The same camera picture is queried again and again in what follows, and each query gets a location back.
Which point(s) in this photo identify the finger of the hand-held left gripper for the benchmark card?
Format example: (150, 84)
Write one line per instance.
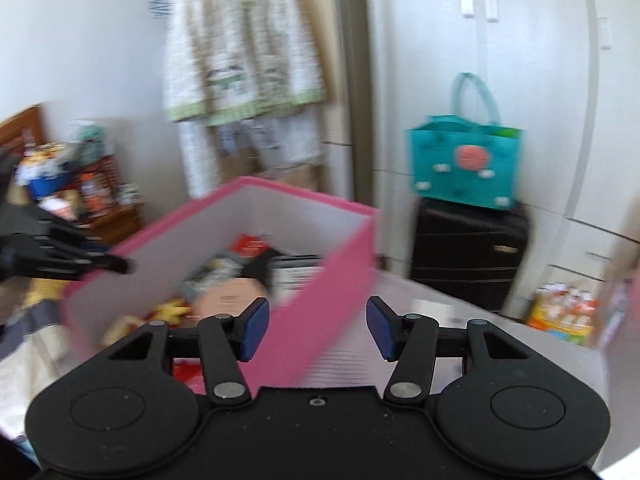
(85, 260)

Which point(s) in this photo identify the light wood wardrobe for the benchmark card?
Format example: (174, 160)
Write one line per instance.
(540, 110)

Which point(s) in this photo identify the yellow hair clip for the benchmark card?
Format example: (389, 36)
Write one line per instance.
(175, 310)

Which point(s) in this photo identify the teal felt tote bag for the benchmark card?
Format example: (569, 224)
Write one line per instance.
(465, 180)

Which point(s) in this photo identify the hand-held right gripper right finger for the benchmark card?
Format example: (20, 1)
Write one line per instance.
(380, 327)

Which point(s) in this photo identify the pink round case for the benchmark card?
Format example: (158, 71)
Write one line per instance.
(225, 301)

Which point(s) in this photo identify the red printed box lining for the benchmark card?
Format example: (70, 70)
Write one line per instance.
(247, 245)

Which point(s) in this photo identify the pink cardboard box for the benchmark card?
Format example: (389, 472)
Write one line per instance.
(330, 310)

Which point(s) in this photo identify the blue container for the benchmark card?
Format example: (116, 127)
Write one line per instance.
(47, 185)

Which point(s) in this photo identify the grey device with white label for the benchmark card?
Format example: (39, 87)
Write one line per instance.
(295, 280)

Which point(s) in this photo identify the dark wooden nightstand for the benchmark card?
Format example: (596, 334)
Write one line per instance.
(120, 221)

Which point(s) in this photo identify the yellow blanket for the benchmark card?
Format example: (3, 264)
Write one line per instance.
(45, 292)

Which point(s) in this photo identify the white and green fluffy robe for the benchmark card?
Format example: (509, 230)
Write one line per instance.
(240, 35)

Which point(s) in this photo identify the green tissue pack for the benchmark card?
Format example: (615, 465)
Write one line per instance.
(91, 141)

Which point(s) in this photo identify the black suitcase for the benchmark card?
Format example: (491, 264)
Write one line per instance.
(465, 260)

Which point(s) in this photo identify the wooden headboard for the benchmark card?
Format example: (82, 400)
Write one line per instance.
(20, 132)

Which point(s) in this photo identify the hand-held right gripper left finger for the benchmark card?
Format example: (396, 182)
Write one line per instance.
(255, 329)

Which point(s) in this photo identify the orange drink bottle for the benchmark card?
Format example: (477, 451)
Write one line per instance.
(90, 189)

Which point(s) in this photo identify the plastic bag of orange packs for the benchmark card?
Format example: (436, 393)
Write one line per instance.
(562, 315)

